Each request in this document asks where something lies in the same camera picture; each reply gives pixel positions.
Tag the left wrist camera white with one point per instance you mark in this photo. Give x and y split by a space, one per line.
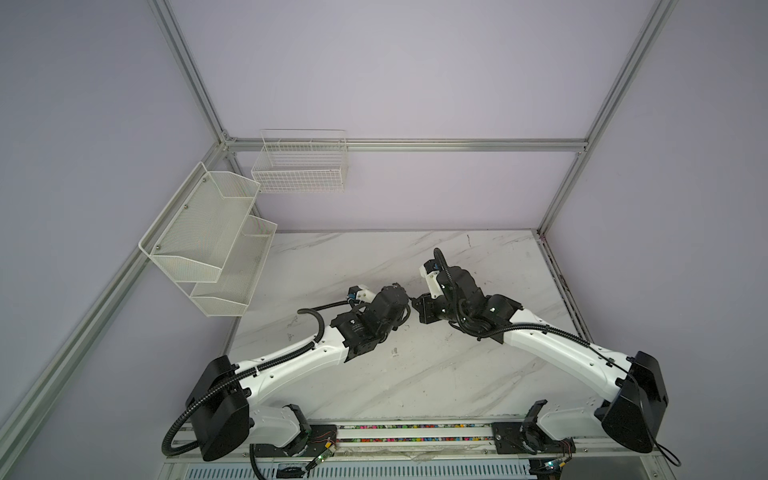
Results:
360 295

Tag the white wire basket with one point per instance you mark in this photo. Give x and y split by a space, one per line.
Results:
302 161

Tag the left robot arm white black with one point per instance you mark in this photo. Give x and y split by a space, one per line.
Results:
227 407

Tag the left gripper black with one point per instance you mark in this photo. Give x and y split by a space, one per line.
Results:
399 322

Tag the upper white mesh shelf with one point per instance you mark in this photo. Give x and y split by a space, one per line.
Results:
191 240

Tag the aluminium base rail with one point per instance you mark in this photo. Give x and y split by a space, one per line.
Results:
421 449

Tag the lower white mesh shelf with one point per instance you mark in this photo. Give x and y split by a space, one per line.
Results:
232 294

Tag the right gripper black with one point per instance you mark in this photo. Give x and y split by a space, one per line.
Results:
421 307

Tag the white mesh shelf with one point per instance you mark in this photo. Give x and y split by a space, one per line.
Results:
232 294
191 240

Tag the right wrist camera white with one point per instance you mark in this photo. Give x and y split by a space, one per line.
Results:
429 271

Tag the aluminium frame profile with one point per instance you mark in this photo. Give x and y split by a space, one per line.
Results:
107 105

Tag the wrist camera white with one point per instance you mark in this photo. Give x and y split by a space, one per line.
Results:
360 295
429 271

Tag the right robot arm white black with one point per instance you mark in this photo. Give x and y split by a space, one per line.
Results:
630 396

